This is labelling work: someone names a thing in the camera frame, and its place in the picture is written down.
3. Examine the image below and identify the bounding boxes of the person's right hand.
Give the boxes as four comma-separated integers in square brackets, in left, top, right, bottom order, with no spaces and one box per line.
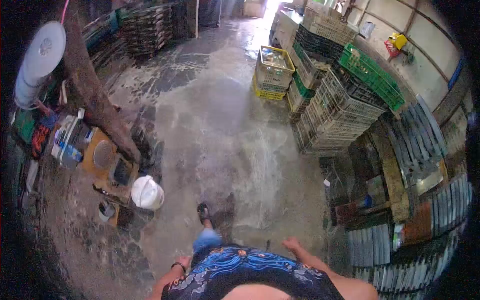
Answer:
[281,236,303,256]

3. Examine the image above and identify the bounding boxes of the person's right fingers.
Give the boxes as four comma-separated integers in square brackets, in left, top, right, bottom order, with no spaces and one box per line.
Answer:
[281,236,302,250]

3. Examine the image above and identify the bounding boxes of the person's legs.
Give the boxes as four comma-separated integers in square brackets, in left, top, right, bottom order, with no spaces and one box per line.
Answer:
[192,202,225,261]

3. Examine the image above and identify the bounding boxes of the person's body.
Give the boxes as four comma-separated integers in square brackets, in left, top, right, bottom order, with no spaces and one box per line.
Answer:
[161,245,380,300]

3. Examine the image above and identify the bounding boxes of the white plastic bucket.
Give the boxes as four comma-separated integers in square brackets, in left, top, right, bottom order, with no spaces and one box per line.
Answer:
[130,175,166,211]

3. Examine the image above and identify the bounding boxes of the small grey bowl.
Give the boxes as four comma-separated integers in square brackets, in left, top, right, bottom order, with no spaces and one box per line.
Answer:
[98,200,116,223]

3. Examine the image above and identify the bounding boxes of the stack of grey metal trays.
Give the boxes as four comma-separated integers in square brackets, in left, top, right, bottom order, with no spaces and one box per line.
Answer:
[347,94,474,297]

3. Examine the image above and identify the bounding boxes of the stack of plastic crates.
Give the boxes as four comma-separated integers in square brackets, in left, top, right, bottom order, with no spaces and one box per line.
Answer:
[286,4,391,157]

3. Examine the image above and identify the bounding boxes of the cluttered wooden work table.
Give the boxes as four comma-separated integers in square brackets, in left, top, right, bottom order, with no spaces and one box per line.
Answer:
[49,109,140,205]

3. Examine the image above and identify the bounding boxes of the low yellow plastic crate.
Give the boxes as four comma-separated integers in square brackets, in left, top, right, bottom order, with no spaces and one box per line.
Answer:
[252,74,287,101]

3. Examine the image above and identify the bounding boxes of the yellow crate with contents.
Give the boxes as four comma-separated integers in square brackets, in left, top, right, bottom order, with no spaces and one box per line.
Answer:
[254,45,296,89]

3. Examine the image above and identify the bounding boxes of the green plastic crate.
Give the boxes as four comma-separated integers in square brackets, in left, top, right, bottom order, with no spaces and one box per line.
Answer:
[338,43,406,112]

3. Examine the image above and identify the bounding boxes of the yellow plastic jug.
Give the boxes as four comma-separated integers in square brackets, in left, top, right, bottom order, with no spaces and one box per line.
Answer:
[388,32,409,51]

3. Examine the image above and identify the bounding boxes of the stack of dark wooden pallets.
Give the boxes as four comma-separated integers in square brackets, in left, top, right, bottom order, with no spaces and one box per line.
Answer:
[83,2,222,70]

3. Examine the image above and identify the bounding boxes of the grey round drum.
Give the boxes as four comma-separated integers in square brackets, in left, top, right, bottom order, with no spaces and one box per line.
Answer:
[14,20,67,110]

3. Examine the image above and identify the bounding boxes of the brown wooden post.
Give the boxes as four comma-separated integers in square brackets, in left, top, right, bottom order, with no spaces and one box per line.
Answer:
[62,15,142,164]

